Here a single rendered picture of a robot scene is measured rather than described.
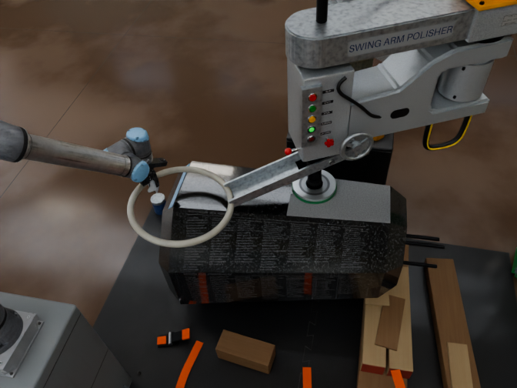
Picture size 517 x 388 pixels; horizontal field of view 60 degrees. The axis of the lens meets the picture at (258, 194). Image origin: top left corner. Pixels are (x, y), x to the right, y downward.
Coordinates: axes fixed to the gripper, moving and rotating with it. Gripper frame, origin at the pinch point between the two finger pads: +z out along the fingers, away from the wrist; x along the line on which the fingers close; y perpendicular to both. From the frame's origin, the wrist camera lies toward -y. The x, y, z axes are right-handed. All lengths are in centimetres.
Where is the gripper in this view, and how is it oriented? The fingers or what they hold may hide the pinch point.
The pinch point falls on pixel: (154, 187)
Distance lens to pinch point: 230.8
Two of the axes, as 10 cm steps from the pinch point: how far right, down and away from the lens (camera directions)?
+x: 7.1, 5.3, -4.6
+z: -0.2, 6.7, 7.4
